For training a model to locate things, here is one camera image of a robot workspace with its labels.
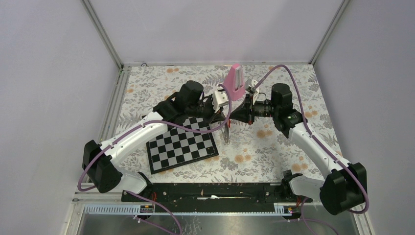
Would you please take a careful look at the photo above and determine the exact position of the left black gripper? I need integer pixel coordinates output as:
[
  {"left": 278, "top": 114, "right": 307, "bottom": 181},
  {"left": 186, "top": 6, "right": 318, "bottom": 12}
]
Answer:
[{"left": 186, "top": 95, "right": 226, "bottom": 128}]

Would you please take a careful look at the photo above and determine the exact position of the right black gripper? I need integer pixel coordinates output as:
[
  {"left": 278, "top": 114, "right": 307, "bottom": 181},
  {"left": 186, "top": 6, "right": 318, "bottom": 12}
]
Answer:
[{"left": 228, "top": 93, "right": 279, "bottom": 125}]

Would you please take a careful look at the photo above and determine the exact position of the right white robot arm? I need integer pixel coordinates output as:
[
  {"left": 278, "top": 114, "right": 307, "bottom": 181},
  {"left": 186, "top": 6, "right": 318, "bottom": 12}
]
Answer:
[{"left": 230, "top": 83, "right": 368, "bottom": 215}]

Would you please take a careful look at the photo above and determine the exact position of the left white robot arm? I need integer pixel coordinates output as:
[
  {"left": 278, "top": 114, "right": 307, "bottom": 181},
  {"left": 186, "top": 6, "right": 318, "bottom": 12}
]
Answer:
[{"left": 77, "top": 111, "right": 230, "bottom": 201}]

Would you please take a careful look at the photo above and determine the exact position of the pink metronome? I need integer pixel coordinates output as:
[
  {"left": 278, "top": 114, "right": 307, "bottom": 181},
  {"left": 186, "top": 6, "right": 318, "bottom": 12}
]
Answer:
[{"left": 223, "top": 63, "right": 246, "bottom": 101}]

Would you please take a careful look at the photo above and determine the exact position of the floral table mat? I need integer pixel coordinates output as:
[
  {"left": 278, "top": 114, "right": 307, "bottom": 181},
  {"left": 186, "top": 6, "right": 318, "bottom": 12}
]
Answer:
[{"left": 116, "top": 65, "right": 341, "bottom": 183}]

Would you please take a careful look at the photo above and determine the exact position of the black white chessboard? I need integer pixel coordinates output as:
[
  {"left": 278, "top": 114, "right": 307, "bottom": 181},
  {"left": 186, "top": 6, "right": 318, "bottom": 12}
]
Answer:
[{"left": 146, "top": 127, "right": 219, "bottom": 174}]

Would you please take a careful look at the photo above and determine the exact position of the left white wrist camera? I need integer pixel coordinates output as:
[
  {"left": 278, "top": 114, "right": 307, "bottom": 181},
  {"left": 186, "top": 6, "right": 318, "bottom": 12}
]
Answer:
[{"left": 212, "top": 90, "right": 229, "bottom": 107}]

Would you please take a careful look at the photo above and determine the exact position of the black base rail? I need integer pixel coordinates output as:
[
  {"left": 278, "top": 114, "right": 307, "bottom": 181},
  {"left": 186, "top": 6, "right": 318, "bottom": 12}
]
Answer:
[{"left": 121, "top": 183, "right": 304, "bottom": 214}]

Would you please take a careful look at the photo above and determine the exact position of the white slotted cable duct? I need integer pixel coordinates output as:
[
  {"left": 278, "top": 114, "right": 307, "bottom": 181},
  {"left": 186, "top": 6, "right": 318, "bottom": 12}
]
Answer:
[{"left": 84, "top": 203, "right": 293, "bottom": 217}]

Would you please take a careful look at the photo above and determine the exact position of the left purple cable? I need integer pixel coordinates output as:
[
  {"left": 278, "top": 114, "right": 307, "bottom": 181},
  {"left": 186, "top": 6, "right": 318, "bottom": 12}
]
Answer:
[{"left": 77, "top": 83, "right": 233, "bottom": 235}]

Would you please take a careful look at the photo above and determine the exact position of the purple cable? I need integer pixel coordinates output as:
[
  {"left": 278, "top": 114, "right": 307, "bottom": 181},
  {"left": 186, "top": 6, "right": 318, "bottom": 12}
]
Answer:
[
  {"left": 77, "top": 83, "right": 233, "bottom": 235},
  {"left": 254, "top": 64, "right": 370, "bottom": 235}
]

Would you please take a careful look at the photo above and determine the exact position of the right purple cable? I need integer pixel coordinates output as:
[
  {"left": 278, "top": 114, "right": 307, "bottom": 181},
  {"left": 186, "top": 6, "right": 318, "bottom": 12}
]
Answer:
[{"left": 254, "top": 64, "right": 370, "bottom": 235}]

